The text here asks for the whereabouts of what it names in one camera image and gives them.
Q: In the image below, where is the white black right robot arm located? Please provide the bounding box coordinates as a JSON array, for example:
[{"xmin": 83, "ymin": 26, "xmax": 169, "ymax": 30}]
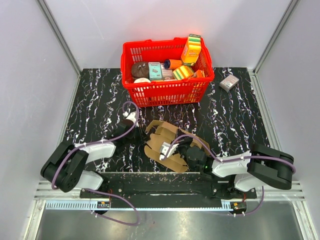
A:
[{"xmin": 165, "ymin": 134, "xmax": 296, "ymax": 198}]

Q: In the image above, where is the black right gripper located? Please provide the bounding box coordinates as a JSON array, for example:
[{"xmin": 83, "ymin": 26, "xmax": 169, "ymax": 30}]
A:
[{"xmin": 170, "ymin": 128, "xmax": 193, "ymax": 162}]

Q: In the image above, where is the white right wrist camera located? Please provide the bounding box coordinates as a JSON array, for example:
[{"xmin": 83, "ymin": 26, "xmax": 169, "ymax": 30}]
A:
[{"xmin": 159, "ymin": 142, "xmax": 178, "ymax": 161}]

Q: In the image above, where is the tall orange sponge box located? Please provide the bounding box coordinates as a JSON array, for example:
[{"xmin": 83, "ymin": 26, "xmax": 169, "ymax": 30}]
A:
[{"xmin": 180, "ymin": 34, "xmax": 202, "ymax": 67}]

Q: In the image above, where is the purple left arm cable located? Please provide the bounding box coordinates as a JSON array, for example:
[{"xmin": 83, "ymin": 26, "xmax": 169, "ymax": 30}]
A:
[{"xmin": 51, "ymin": 101, "xmax": 141, "ymax": 226}]

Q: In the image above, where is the brown cardboard box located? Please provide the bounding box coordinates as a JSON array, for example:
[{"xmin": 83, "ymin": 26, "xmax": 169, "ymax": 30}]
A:
[{"xmin": 144, "ymin": 120, "xmax": 212, "ymax": 173}]

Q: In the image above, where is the brown round chocolate cake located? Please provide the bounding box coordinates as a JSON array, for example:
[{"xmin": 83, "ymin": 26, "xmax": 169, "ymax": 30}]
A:
[{"xmin": 131, "ymin": 61, "xmax": 150, "ymax": 79}]

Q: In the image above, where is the orange snack packet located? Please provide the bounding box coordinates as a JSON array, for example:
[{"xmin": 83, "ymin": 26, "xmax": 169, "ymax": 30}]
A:
[{"xmin": 187, "ymin": 69, "xmax": 206, "ymax": 80}]

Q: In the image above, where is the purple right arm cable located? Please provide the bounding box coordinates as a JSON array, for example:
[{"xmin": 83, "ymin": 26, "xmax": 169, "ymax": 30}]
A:
[{"xmin": 164, "ymin": 134, "xmax": 297, "ymax": 217}]

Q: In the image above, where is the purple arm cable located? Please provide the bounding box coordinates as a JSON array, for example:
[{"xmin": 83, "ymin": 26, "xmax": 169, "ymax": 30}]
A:
[
  {"xmin": 51, "ymin": 101, "xmax": 141, "ymax": 226},
  {"xmin": 164, "ymin": 134, "xmax": 297, "ymax": 217}
]

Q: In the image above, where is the aluminium frame rail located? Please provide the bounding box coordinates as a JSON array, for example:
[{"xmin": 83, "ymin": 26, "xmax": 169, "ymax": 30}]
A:
[{"xmin": 34, "ymin": 181, "xmax": 305, "ymax": 212}]

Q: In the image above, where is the teal small carton box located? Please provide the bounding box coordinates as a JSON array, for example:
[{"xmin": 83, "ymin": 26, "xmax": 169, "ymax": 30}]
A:
[{"xmin": 148, "ymin": 61, "xmax": 163, "ymax": 81}]

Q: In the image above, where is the orange cylindrical can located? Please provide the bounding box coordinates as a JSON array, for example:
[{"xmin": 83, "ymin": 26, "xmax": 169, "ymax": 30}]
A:
[{"xmin": 163, "ymin": 59, "xmax": 183, "ymax": 70}]

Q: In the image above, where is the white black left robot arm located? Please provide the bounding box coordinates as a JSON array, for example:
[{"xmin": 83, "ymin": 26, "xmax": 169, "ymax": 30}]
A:
[{"xmin": 40, "ymin": 119, "xmax": 149, "ymax": 198}]

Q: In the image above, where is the pink small food box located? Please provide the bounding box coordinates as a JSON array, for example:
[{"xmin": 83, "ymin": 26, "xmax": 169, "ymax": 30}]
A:
[{"xmin": 160, "ymin": 63, "xmax": 175, "ymax": 81}]

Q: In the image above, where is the yellow green sponge pack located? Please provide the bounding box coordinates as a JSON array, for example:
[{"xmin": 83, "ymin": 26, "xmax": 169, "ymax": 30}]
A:
[{"xmin": 172, "ymin": 65, "xmax": 194, "ymax": 80}]

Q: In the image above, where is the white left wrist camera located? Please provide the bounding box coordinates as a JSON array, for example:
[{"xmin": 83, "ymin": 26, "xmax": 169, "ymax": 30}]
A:
[{"xmin": 123, "ymin": 111, "xmax": 139, "ymax": 127}]

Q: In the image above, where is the red plastic shopping basket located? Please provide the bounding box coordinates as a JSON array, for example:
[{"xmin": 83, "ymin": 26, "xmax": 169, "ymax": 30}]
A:
[{"xmin": 120, "ymin": 34, "xmax": 215, "ymax": 107}]

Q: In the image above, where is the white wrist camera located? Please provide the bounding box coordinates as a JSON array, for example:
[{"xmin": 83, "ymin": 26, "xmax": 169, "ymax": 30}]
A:
[
  {"xmin": 159, "ymin": 142, "xmax": 178, "ymax": 161},
  {"xmin": 123, "ymin": 111, "xmax": 139, "ymax": 127}
]

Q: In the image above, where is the white round lid container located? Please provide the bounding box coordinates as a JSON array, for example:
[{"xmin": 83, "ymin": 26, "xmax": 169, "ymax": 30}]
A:
[{"xmin": 134, "ymin": 77, "xmax": 151, "ymax": 84}]

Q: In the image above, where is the white wrapped tissue pack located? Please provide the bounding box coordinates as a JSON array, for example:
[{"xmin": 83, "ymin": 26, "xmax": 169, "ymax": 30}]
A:
[{"xmin": 219, "ymin": 74, "xmax": 239, "ymax": 92}]

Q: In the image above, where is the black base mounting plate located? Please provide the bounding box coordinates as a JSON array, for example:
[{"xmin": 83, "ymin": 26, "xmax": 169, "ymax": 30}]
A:
[{"xmin": 79, "ymin": 171, "xmax": 258, "ymax": 201}]

